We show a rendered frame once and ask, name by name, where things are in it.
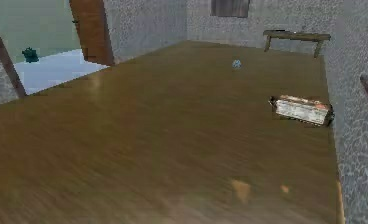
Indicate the olive wooden side table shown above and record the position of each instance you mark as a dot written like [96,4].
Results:
[295,36]

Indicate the small pale blue ball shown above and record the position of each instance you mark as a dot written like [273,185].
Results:
[237,64]

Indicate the dark framed wall picture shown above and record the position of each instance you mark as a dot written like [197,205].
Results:
[230,8]

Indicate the dark green house plant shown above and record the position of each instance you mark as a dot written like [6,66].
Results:
[30,55]

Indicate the white box with dark rim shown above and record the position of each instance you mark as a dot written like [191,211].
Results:
[302,110]

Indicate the brown wooden room door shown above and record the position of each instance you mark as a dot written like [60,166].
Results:
[92,30]

